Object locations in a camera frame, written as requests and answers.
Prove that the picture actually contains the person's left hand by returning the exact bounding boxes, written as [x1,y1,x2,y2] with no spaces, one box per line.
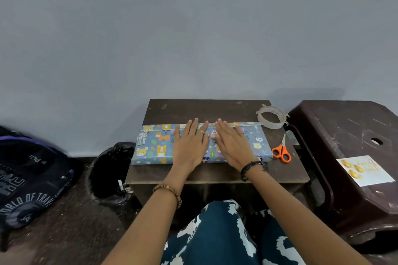
[171,117,211,174]

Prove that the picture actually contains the person's right hand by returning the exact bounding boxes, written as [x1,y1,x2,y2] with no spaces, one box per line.
[214,118,259,173]

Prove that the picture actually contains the blue animal-print wrapping paper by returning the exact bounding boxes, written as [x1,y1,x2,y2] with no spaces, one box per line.
[130,121,274,166]

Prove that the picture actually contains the clear tape roll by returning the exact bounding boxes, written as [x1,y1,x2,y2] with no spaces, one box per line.
[256,104,290,129]

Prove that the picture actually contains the orange handled scissors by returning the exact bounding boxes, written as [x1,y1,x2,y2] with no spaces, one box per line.
[271,132,292,164]

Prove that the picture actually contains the white card with gold stickers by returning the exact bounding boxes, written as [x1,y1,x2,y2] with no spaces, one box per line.
[335,155,396,188]

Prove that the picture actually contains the person's right forearm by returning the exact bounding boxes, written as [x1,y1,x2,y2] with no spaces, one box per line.
[244,162,372,265]

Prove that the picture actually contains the person's left forearm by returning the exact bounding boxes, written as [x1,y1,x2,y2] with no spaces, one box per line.
[101,167,195,265]

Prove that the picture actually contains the small brown wooden table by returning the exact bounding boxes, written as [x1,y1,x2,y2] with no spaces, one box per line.
[125,99,311,185]

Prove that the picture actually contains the black trash bin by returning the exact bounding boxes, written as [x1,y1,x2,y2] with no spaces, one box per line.
[85,142,141,212]

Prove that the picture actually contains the teal white patterned trousers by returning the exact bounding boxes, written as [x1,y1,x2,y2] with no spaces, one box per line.
[160,199,307,265]

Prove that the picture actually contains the brown plastic stool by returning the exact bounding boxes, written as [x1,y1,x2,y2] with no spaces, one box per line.
[286,99,398,245]

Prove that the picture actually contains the black purple backpack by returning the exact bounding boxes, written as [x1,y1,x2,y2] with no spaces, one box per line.
[0,125,76,253]

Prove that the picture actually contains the black cord bracelet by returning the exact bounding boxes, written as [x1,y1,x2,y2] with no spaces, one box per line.
[240,160,269,182]

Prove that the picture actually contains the brown beaded bracelet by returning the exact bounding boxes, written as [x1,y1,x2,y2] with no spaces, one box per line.
[152,183,183,210]

